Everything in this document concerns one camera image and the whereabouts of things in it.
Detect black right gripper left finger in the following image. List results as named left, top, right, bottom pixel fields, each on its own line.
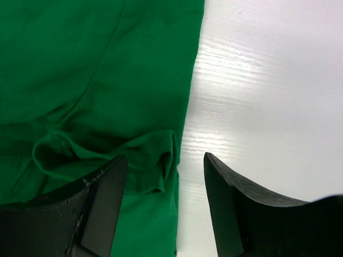
left=1, top=155, right=127, bottom=256

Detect green t-shirt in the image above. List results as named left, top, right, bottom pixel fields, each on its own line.
left=1, top=1, right=204, bottom=256

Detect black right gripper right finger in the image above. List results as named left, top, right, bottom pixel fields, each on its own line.
left=204, top=153, right=342, bottom=256

